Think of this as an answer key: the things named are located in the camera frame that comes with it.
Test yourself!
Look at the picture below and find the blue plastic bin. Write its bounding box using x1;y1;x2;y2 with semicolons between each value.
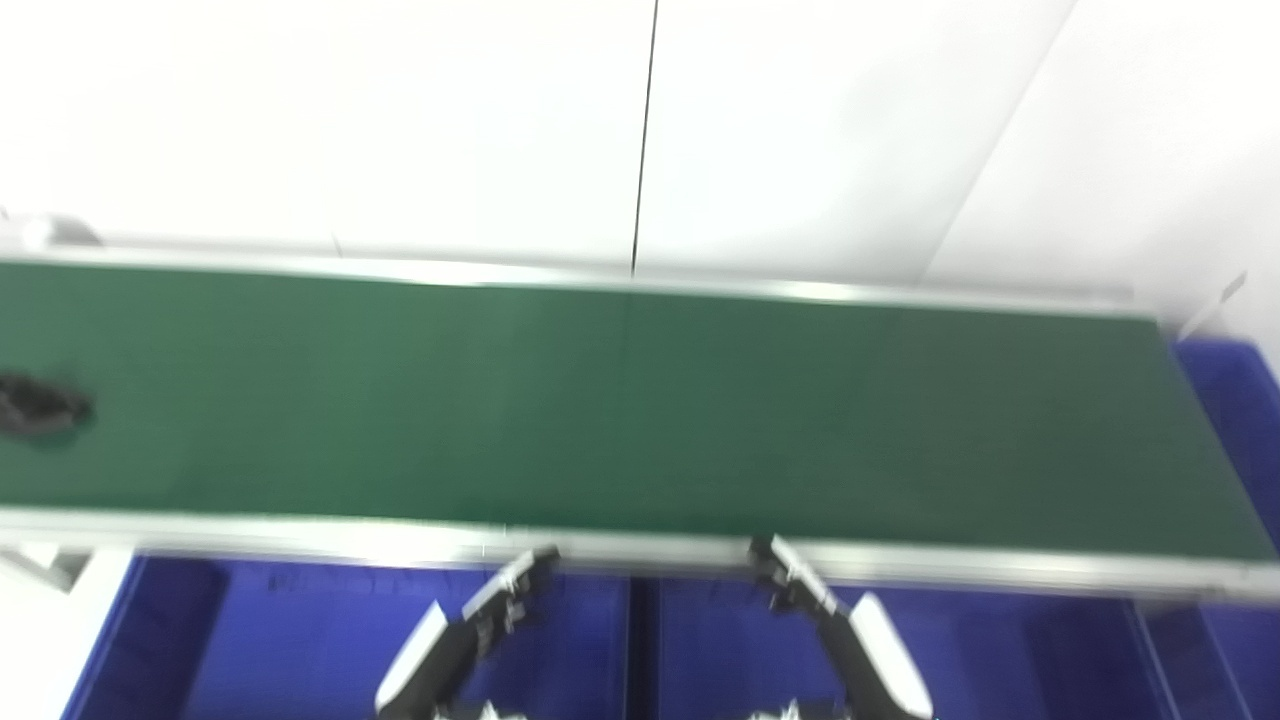
636;575;1186;720
60;553;643;720
1140;340;1280;720

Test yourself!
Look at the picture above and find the black flanged machine part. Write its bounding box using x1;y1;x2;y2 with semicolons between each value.
0;372;97;442

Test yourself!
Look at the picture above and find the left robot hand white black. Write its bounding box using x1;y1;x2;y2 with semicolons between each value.
375;545;561;720

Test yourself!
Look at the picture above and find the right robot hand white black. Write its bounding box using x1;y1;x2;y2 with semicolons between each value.
748;535;936;720

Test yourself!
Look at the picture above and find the green conveyor belt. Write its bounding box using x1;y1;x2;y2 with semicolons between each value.
0;262;1280;563
0;243;1280;606

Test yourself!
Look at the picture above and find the aluminium conveyor leg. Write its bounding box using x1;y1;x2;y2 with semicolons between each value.
0;545;96;593

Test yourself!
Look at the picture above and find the grey conveyor motor housing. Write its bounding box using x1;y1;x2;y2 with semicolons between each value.
0;212;103;253

